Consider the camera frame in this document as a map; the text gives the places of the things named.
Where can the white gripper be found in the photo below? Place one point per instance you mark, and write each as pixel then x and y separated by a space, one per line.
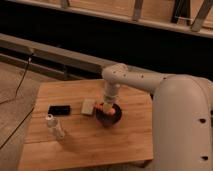
pixel 109 101

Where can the orange pepper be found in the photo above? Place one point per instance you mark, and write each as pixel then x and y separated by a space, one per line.
pixel 100 107

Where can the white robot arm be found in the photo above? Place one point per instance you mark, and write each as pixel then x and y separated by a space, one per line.
pixel 181 115

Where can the dark ceramic bowl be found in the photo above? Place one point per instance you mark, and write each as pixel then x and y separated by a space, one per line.
pixel 108 120

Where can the beige sponge block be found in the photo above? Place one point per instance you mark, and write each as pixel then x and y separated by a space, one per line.
pixel 88 106

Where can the black rectangular box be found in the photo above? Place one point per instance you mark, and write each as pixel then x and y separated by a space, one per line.
pixel 59 110

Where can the wooden cutting board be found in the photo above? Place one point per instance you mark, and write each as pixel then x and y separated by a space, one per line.
pixel 87 142

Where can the clear plastic bottle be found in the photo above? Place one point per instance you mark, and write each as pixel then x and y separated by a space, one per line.
pixel 54 127

